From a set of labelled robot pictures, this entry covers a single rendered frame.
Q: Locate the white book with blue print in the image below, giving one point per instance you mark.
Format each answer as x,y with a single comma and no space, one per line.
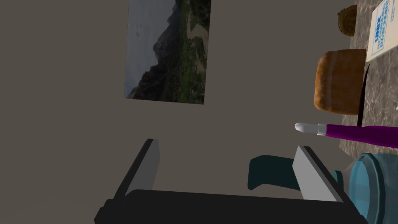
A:
383,29

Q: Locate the olive green round object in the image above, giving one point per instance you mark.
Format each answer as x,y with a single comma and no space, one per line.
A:
347,20

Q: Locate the purple bottle with white cap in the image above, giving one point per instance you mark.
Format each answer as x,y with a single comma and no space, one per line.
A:
357,132

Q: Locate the brown bread loaf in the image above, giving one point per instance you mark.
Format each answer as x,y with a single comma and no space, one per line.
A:
339,82

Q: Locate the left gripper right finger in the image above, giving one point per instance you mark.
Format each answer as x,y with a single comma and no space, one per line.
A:
312,177

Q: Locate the mountain landscape wall picture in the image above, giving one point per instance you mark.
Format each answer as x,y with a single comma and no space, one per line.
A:
168,51

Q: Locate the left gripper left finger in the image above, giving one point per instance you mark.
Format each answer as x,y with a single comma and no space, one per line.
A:
146,169

